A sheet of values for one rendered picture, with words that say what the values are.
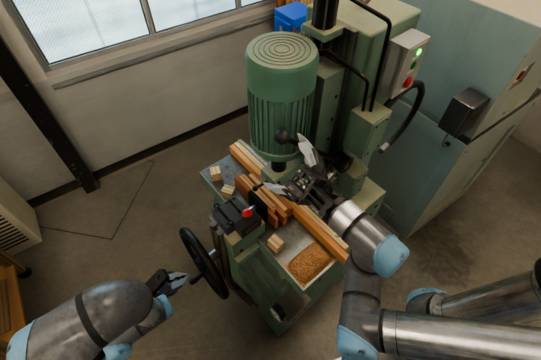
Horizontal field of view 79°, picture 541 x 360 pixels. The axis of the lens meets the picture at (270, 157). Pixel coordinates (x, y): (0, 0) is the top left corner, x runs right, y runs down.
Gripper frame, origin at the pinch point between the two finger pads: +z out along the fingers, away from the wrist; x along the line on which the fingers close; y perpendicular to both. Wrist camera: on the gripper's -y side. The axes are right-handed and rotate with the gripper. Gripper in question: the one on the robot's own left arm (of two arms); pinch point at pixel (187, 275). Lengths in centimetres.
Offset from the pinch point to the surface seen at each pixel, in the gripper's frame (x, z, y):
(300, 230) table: 18.2, 23.6, -36.0
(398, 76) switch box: 16, 26, -94
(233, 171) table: -18.0, 20.0, -33.2
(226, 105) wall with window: -130, 107, 3
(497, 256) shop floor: 73, 174, -17
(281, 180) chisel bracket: 5, 17, -49
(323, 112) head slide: 8, 16, -77
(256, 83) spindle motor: 3, -8, -81
